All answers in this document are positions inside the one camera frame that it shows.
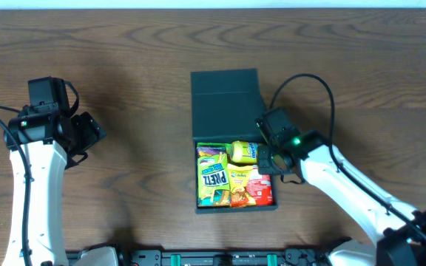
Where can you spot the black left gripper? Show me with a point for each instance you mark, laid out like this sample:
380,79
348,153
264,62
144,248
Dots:
88,132

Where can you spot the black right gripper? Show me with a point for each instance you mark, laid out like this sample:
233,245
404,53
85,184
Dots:
265,162

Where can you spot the red potato chips can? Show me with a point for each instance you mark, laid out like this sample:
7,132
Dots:
259,187

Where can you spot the yellow Mentos candy bottle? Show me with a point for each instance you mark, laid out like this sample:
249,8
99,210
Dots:
243,152

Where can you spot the yellow Julies biscuit packet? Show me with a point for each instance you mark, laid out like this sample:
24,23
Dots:
238,181

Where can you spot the green Pretz snack box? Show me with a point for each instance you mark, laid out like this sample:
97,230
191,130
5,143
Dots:
213,188

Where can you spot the black gift box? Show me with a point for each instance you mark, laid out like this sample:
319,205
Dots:
225,105

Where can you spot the Haribo worms candy bag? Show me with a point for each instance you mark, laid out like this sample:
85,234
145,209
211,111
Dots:
225,145

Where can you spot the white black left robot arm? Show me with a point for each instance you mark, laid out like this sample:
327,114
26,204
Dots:
43,140

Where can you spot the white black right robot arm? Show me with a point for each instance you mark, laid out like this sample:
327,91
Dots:
396,229

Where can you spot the black mounting rail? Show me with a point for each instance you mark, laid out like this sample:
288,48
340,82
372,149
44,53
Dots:
291,256

